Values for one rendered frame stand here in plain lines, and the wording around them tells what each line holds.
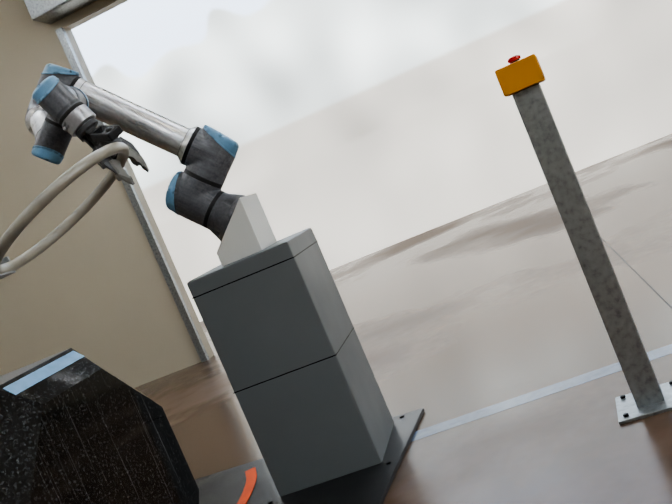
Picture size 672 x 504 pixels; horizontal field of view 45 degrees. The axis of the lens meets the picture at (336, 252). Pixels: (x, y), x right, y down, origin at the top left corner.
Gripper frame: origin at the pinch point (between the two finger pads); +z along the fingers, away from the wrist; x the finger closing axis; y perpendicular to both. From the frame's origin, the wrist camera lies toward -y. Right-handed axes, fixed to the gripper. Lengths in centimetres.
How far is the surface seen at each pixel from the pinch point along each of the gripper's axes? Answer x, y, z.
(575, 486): -5, -38, 140
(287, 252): -31, 31, 47
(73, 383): 53, 5, 29
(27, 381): 61, 2, 21
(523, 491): 0, -24, 136
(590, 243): -64, -41, 106
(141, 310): -124, 497, 5
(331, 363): -16, 40, 85
